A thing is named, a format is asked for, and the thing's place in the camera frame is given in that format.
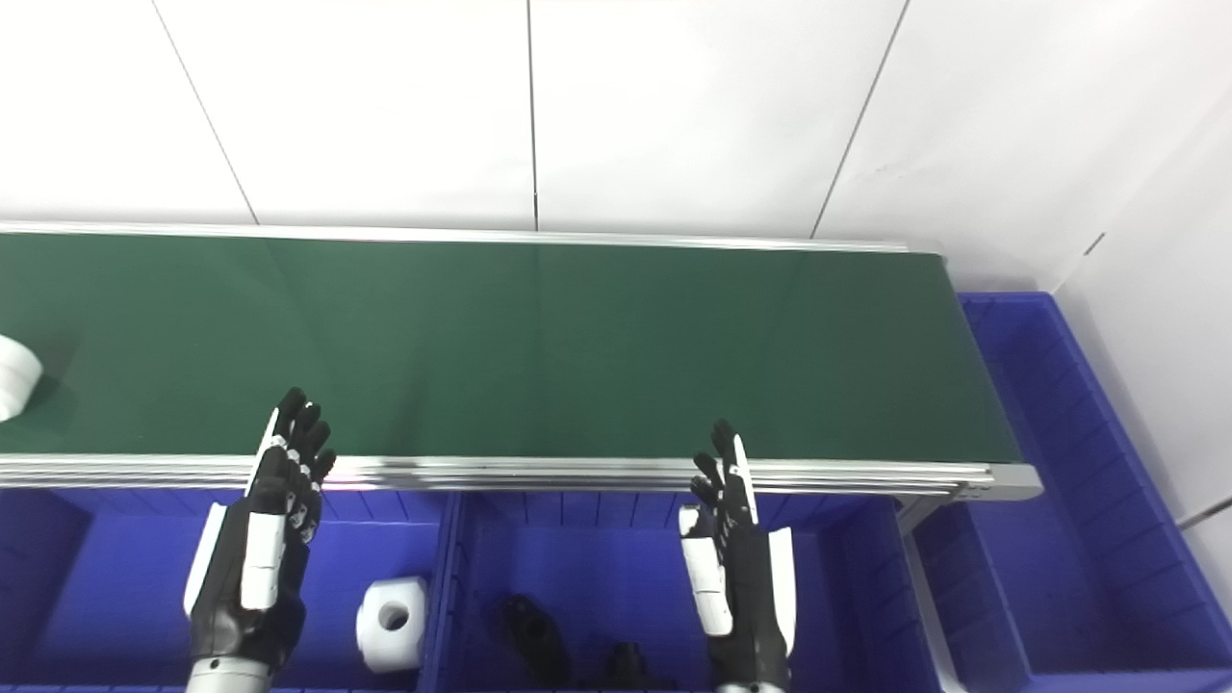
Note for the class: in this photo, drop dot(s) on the large black plastic part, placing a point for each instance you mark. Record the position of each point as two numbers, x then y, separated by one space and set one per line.
534 640

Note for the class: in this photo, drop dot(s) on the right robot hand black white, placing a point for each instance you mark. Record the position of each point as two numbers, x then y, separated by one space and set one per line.
746 597

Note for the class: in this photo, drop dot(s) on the white plastic cylindrical part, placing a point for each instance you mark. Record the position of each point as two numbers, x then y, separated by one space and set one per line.
390 626
14 375

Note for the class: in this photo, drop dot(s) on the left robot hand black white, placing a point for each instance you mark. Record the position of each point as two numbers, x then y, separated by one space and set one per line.
245 587

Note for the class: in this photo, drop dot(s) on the large blue plastic bin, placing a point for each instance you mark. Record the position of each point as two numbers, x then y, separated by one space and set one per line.
1078 539

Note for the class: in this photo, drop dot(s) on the green conveyor belt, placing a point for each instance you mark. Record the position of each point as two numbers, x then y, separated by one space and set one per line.
577 474
577 346

